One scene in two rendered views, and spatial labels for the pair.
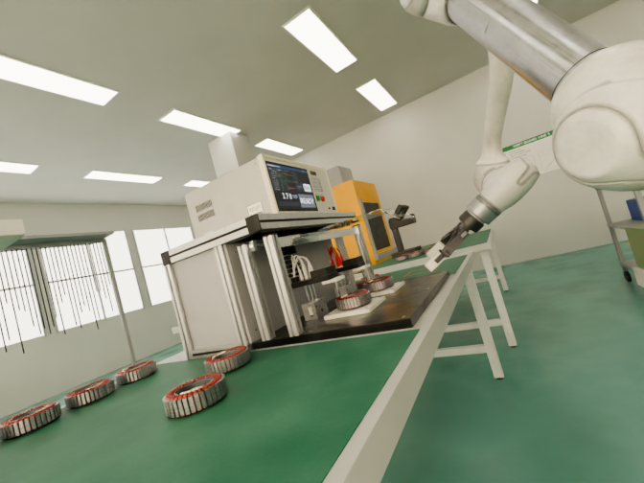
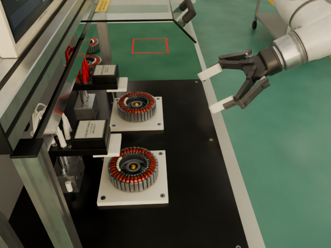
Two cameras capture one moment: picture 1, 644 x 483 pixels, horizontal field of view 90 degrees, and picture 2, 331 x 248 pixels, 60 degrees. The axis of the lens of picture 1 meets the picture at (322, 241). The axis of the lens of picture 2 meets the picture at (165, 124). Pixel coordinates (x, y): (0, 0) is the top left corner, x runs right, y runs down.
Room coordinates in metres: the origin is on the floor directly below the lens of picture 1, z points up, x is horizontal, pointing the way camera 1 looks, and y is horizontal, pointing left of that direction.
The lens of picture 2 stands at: (0.59, 0.12, 1.29)
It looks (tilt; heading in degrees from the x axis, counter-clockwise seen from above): 39 degrees down; 328
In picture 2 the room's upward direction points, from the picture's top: straight up
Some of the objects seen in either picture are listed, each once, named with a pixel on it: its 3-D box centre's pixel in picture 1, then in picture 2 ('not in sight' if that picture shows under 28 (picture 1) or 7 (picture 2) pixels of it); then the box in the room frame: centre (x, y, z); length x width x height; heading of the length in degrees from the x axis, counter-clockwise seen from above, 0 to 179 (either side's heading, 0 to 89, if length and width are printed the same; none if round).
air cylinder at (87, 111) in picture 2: (345, 291); (86, 108); (1.28, -0.03, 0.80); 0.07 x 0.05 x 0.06; 151
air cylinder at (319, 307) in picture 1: (314, 308); (69, 171); (1.07, 0.08, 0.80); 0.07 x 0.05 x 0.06; 151
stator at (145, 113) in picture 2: (379, 284); (137, 106); (1.21, -0.16, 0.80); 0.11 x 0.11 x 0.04
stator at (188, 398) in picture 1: (196, 393); not in sight; (0.61, 0.31, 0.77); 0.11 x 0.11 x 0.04
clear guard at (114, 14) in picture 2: (367, 223); (129, 15); (1.28, -0.19, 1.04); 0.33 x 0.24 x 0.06; 61
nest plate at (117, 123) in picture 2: (380, 289); (137, 112); (1.21, -0.16, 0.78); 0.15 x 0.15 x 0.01; 61
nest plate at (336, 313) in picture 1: (356, 307); (134, 175); (1.00, -0.04, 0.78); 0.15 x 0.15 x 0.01; 61
